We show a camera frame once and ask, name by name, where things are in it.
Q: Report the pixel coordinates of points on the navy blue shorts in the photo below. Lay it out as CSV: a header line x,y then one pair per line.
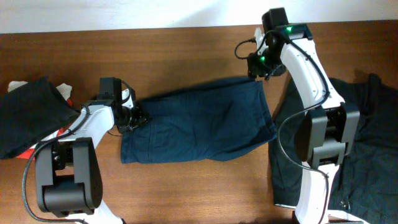
x,y
219,120

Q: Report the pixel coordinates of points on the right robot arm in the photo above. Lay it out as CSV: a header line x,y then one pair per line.
x,y
326,134

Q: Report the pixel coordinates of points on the black folded garment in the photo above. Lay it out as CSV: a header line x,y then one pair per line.
x,y
29,114

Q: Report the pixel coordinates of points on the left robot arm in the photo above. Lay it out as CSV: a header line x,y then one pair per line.
x,y
67,175

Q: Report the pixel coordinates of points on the white folded garment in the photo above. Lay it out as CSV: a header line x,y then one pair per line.
x,y
64,89

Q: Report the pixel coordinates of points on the dark folded shorts pile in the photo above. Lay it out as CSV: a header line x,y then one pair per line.
x,y
366,183

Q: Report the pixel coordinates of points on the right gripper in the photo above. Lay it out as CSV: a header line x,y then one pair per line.
x,y
254,68

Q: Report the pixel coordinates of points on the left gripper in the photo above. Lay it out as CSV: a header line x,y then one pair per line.
x,y
141,117

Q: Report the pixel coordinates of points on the red folded garment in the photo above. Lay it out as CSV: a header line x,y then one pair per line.
x,y
26,154

